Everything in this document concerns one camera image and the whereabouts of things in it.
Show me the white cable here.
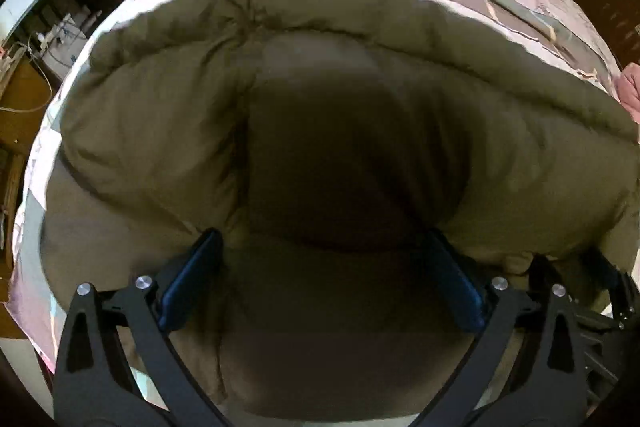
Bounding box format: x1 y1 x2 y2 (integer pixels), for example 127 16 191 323
0 34 55 114

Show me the pink padded garment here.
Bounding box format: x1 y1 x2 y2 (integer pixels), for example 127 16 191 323
617 63 640 124

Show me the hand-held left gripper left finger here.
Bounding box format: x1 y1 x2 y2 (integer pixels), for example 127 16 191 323
52 228 226 427

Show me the olive puffer jacket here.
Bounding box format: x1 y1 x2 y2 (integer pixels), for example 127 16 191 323
40 0 640 423

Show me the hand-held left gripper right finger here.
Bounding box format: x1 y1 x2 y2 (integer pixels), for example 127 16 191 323
415 228 592 427

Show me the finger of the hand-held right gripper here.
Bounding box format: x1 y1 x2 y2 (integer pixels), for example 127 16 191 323
530 253 566 289

